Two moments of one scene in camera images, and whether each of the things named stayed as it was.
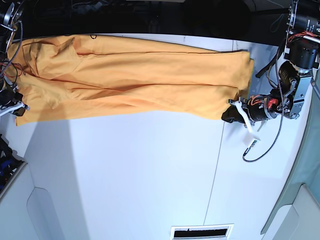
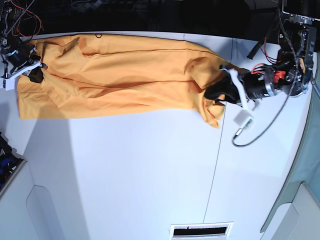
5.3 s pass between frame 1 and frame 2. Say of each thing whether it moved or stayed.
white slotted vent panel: stayed
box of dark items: stayed
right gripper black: moved
